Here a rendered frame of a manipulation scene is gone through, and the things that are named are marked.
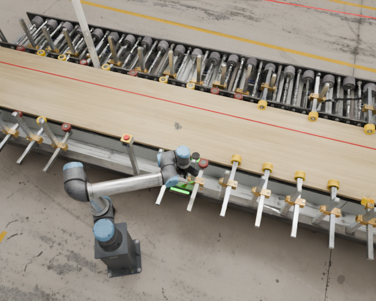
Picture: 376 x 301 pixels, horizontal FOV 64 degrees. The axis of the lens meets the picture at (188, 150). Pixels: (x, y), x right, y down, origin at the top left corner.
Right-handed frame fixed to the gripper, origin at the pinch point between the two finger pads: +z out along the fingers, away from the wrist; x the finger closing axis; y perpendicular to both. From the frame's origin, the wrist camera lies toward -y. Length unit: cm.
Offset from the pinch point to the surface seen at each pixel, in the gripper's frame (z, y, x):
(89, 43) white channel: -14, 128, -102
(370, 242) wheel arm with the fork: 5, -132, 8
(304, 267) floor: 101, -118, 8
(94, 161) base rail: 31, 88, -7
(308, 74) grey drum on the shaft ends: 16, -81, -157
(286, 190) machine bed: 30, -78, -28
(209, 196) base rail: 30.8, -18.3, -4.7
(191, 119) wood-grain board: 11, 15, -62
